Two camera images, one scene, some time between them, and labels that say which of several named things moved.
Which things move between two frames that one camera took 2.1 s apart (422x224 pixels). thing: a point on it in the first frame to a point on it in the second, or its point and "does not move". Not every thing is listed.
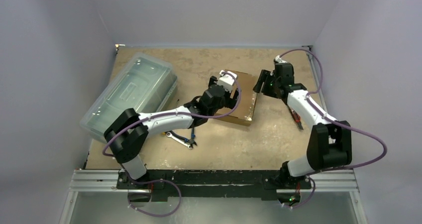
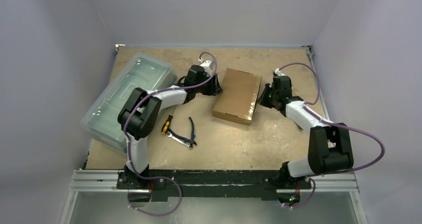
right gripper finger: [262, 79] to [265, 93]
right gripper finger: [264, 87] to [266, 100]
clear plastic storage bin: [146, 83] does not move
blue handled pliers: [191, 141] does not move
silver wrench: [169, 135] does not move
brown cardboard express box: [242, 114] does not move
